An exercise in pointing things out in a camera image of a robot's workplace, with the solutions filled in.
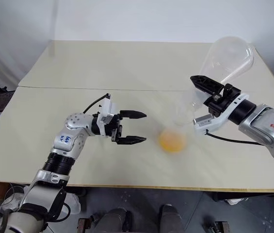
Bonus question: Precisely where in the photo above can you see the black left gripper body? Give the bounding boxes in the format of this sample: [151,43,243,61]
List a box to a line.
[104,113,124,143]

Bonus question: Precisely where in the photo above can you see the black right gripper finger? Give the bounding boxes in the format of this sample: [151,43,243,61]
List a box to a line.
[190,75,224,98]

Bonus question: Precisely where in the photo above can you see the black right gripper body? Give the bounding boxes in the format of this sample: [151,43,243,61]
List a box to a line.
[204,83,242,117]

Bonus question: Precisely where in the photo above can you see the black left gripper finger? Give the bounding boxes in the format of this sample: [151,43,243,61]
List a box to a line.
[119,110,147,120]
[116,135,147,146]

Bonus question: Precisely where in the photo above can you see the dark rounded shape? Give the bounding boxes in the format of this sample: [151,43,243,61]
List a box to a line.
[94,208,129,233]
[160,204,189,233]

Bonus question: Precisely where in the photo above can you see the white plastic bag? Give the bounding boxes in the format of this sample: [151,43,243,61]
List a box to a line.
[65,193,82,215]

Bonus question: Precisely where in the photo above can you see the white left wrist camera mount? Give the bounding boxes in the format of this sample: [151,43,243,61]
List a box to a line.
[97,94,119,125]

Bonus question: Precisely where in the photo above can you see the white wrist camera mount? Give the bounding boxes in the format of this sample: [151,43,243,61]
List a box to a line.
[97,94,119,125]
[192,94,249,134]

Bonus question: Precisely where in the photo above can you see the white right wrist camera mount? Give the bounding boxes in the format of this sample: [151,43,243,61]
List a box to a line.
[192,94,249,134]

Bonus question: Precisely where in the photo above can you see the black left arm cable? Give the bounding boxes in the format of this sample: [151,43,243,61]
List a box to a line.
[82,93,111,115]

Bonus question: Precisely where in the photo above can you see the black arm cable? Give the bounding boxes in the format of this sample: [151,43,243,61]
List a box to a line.
[82,93,111,115]
[205,130,265,147]

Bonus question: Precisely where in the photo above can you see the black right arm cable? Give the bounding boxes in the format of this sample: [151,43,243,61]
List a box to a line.
[205,130,265,147]

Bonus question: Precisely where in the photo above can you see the tangle of cables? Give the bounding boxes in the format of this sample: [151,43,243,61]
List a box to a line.
[0,182,31,220]

